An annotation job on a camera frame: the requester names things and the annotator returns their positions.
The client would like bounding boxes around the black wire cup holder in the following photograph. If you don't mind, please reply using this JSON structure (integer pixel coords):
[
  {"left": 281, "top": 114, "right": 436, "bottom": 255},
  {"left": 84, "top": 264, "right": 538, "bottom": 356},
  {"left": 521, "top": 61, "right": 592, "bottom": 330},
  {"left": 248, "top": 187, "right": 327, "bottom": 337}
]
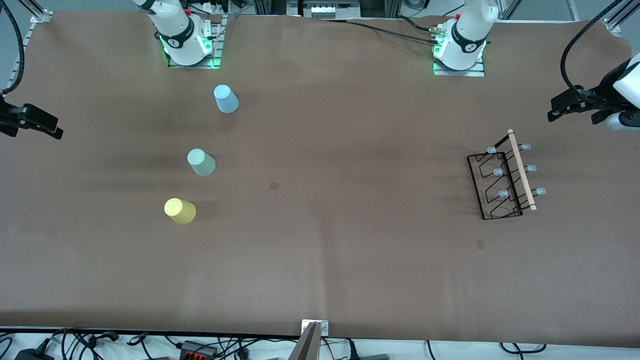
[{"left": 467, "top": 129, "right": 547, "bottom": 221}]

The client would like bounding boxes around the yellow plastic cup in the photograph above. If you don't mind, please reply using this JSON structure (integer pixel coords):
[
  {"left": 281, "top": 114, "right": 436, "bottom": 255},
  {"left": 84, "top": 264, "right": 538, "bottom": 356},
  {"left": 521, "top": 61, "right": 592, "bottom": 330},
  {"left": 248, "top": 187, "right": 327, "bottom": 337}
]
[{"left": 164, "top": 198, "right": 197, "bottom": 225}]

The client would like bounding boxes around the mint green plastic cup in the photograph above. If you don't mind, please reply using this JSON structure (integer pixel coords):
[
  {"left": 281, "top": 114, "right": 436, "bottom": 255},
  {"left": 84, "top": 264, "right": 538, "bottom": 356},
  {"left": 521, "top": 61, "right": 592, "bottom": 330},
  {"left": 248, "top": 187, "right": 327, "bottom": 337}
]
[{"left": 187, "top": 148, "right": 217, "bottom": 177}]

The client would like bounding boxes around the light blue plastic cup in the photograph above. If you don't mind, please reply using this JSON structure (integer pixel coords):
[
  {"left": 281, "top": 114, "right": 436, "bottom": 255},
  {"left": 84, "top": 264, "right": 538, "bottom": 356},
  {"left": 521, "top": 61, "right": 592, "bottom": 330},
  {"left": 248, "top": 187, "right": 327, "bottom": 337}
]
[{"left": 213, "top": 84, "right": 240, "bottom": 114}]

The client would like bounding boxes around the black power adapter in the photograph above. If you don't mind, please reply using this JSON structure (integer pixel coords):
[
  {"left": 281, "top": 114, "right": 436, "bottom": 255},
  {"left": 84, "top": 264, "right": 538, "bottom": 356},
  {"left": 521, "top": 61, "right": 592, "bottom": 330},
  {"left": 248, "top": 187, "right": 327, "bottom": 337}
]
[{"left": 14, "top": 345, "right": 55, "bottom": 360}]

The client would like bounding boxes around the grey control box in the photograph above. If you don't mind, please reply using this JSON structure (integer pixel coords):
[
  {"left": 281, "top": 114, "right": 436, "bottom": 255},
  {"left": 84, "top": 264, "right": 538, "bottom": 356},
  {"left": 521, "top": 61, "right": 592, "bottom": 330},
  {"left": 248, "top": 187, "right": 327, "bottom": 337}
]
[{"left": 287, "top": 0, "right": 362, "bottom": 20}]

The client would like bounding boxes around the black orange connector block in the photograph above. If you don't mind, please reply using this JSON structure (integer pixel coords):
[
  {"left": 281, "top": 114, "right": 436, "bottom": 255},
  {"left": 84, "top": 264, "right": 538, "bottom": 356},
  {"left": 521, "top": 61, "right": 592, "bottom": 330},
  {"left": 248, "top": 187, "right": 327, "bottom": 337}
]
[{"left": 179, "top": 340, "right": 219, "bottom": 359}]

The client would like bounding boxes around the aluminium corner profile bracket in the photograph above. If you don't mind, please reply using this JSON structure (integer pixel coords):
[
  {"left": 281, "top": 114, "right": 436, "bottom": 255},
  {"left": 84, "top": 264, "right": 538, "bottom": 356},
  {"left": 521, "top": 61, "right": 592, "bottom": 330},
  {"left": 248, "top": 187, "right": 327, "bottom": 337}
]
[
  {"left": 604, "top": 0, "right": 640, "bottom": 36},
  {"left": 19, "top": 0, "right": 53, "bottom": 25}
]

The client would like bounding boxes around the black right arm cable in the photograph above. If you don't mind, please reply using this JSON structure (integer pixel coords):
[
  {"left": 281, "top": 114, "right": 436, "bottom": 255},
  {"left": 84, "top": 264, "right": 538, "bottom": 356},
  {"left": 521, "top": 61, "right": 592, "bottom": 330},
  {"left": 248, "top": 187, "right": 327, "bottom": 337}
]
[{"left": 0, "top": 0, "right": 25, "bottom": 96}]

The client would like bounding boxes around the aluminium table edge rail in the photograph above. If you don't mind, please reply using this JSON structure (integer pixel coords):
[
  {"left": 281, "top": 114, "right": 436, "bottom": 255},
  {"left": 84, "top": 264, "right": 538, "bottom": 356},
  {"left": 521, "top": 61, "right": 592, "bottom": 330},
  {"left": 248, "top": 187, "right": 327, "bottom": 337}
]
[{"left": 0, "top": 22, "right": 37, "bottom": 108}]

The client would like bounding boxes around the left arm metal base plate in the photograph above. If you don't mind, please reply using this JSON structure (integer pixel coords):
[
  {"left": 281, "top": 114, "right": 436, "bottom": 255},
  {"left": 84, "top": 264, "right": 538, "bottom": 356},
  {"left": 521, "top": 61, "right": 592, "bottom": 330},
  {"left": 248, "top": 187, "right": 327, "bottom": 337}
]
[{"left": 433, "top": 59, "right": 486, "bottom": 78}]

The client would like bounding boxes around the short black table cable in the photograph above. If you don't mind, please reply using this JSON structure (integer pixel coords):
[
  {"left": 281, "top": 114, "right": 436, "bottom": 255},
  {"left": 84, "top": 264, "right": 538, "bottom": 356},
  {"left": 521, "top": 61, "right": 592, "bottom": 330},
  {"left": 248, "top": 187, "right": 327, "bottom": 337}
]
[{"left": 396, "top": 16, "right": 436, "bottom": 33}]

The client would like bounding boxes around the long black table cable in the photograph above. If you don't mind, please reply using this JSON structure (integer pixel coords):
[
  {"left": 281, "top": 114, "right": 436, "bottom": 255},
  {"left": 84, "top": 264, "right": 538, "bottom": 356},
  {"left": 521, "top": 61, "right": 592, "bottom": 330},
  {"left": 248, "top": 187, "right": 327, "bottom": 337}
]
[{"left": 318, "top": 18, "right": 441, "bottom": 46}]

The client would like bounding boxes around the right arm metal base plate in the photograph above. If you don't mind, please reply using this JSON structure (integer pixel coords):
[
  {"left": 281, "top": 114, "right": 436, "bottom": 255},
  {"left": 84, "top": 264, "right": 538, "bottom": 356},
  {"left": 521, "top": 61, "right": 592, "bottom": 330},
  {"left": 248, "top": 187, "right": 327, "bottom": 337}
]
[{"left": 167, "top": 14, "right": 224, "bottom": 70}]

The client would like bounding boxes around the black looped floor cable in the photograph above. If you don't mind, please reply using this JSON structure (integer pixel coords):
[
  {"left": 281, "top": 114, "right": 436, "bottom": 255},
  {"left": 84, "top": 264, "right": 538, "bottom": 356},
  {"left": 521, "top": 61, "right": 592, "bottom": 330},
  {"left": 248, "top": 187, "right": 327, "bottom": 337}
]
[{"left": 500, "top": 342, "right": 547, "bottom": 355}]

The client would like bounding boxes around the aluminium camera mount profile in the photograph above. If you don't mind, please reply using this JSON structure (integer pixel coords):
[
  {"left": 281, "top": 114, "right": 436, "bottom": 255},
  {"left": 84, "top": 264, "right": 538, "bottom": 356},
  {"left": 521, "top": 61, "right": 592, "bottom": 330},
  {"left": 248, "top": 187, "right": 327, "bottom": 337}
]
[{"left": 287, "top": 320, "right": 331, "bottom": 360}]

